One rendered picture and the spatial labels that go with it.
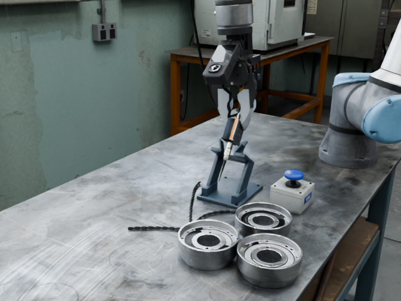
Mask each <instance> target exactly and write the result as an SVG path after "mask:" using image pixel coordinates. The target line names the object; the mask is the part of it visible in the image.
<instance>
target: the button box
mask: <svg viewBox="0 0 401 301"><path fill-rule="evenodd" d="M314 184H315V183H312V182H307V181H304V180H297V181H296V184H294V185H293V184H290V180H288V179H286V178H285V177H284V176H283V177H282V178H281V179H279V180H278V181H277V182H276V183H275V184H273V185H272V186H271V187H270V202H269V203H272V204H277V205H279V206H282V207H284V208H285V209H287V210H288V211H289V212H292V213H295V214H299V215H301V214H302V213H303V212H304V210H305V209H306V208H307V207H308V206H309V205H310V204H311V203H312V202H313V195H314Z"/></svg>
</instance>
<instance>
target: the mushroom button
mask: <svg viewBox="0 0 401 301"><path fill-rule="evenodd" d="M284 177H285V178H286V179H288V180H290V184H293V185H294V184H296V181H297V180H302V179H303V178H304V174H303V173H302V172H301V171H298V170H287V171H285V173H284Z"/></svg>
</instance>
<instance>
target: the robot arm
mask: <svg viewBox="0 0 401 301"><path fill-rule="evenodd" d="M237 4H238V5H237ZM215 6H216V7H215V11H214V15H215V16H216V23H217V26H218V27H220V28H217V30H218V35H226V39H227V40H221V41H220V43H219V45H218V46H217V48H216V50H215V52H214V54H213V55H212V57H211V59H210V61H209V63H208V65H207V67H206V68H205V70H204V72H203V77H204V79H205V82H206V84H207V85H212V94H213V96H214V100H215V104H216V106H217V107H218V110H219V113H220V115H221V117H222V119H223V121H224V123H225V125H226V124H227V120H228V118H231V116H230V114H231V111H232V108H233V98H232V93H231V92H230V85H237V87H238V88H242V87H243V90H242V91H241V92H240V93H239V94H238V95H237V99H238V102H239V103H240V115H241V121H240V124H241V127H242V129H243V131H245V130H246V129H247V127H248V125H249V123H250V121H251V117H252V113H253V111H254V110H255V108H256V101H255V97H256V95H257V82H256V80H257V81H258V80H259V79H261V56H260V55H253V50H252V26H251V24H253V22H254V16H253V3H252V0H215ZM258 62H259V74H258ZM254 65H256V70H254ZM254 75H256V80H255V79H254ZM332 88H333V92H332V102H331V112H330V118H329V127H328V130H327V132H326V134H325V137H324V139H323V141H322V143H321V145H320V148H319V158H320V159H321V160H322V161H323V162H325V163H327V164H330V165H333V166H336V167H341V168H349V169H366V168H371V167H373V166H375V165H376V164H377V161H378V150H377V144H376V141H377V142H380V143H383V144H394V143H399V142H400V141H401V19H400V22H399V24H398V27H397V29H396V31H395V34H394V36H393V39H392V41H391V44H390V46H389V48H388V51H387V53H386V55H385V58H384V61H383V63H382V65H381V68H380V69H379V70H377V71H375V72H373V73H339V74H338V75H337V76H336V77H335V80H334V85H333V86H332Z"/></svg>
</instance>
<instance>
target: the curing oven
mask: <svg viewBox="0 0 401 301"><path fill-rule="evenodd" d="M252 3H253V16H254V22H253V24H251V26H252V49H253V50H260V55H266V50H271V49H273V48H277V47H281V46H284V45H289V44H292V45H293V46H297V45H298V42H301V41H304V35H305V28H306V15H307V3H308V0H252ZM215 7H216V6H215V0H195V22H196V28H197V32H198V38H199V43H200V44H201V45H200V47H201V48H206V44H208V45H219V43H220V41H221V40H227V39H226V35H218V30H217V28H220V27H218V26H217V23H216V16H215V15H214V11H215Z"/></svg>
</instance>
